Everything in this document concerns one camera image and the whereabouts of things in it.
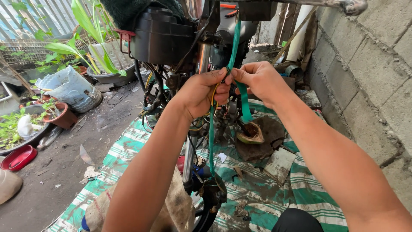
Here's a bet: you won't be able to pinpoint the person's right hand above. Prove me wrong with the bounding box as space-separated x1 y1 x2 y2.
231 61 291 108

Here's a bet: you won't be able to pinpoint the person's left hand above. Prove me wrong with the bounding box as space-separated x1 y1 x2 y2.
173 67 233 122

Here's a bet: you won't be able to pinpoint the yellow motorcycle wire bundle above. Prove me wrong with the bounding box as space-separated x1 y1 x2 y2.
209 79 223 113

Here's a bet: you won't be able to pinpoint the green plastic strap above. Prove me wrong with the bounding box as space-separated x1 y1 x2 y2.
209 18 253 177

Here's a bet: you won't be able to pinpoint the black motorcycle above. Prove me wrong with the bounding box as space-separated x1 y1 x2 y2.
115 0 368 232

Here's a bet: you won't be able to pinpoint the metal tin can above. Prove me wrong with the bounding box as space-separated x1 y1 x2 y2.
285 65 304 82

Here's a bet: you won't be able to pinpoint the halved coconut husk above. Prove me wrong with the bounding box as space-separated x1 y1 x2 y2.
236 122 265 145

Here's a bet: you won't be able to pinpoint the flat dark stone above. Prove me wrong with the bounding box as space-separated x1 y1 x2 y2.
235 117 286 162

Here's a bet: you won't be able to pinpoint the white plastic pipe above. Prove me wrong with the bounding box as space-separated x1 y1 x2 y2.
286 5 314 62

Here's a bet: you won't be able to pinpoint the grey concrete slab piece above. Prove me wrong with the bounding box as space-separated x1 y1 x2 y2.
263 148 297 185

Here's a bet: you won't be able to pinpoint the grey basin with plant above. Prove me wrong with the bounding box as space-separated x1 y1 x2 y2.
86 40 137 87

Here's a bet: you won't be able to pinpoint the green white striped tarpaulin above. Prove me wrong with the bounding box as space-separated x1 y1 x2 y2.
45 99 349 232

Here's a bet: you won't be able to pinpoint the brown burlap sack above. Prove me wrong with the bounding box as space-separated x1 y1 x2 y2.
81 166 195 232

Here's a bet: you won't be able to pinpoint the metal knife blade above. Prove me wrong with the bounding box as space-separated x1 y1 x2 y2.
80 144 95 167

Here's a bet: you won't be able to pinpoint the light blue plastic pot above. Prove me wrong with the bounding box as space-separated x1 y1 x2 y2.
35 66 103 113

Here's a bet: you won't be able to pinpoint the brown clay flower pot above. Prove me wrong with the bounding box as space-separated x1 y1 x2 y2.
42 102 78 130

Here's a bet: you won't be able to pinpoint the person's black trousers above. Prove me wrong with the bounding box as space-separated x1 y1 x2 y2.
272 208 324 232

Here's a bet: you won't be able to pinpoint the clear plastic bottle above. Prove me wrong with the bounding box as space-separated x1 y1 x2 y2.
37 126 64 151

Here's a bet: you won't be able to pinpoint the black round planter basin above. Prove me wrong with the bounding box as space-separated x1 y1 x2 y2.
0 104 54 156

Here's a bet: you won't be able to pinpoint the red plastic bowl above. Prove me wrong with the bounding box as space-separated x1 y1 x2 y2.
1 144 38 172

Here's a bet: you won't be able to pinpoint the beige plastic container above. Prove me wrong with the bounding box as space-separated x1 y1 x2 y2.
0 168 23 205

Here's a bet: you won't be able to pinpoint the wire mesh fence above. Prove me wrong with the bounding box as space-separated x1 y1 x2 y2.
0 38 97 65

